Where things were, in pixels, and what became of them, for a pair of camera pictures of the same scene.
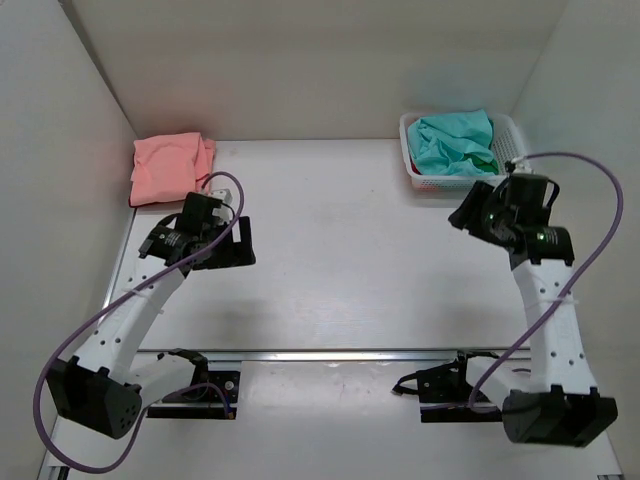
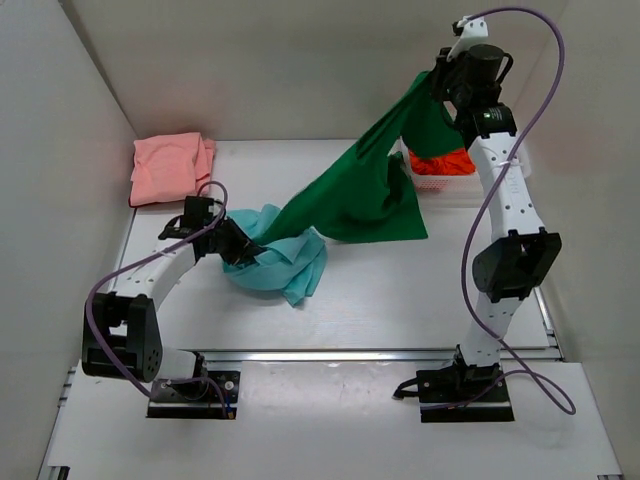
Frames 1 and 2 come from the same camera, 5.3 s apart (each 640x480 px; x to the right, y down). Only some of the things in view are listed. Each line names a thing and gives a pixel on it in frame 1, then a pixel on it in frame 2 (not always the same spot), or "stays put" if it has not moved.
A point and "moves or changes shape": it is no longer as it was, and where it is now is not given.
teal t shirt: (443, 145) → (293, 264)
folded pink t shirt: (168, 167) stays put
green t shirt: (488, 167) moves or changes shape
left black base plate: (201, 402) stays put
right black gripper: (466, 217) → (445, 69)
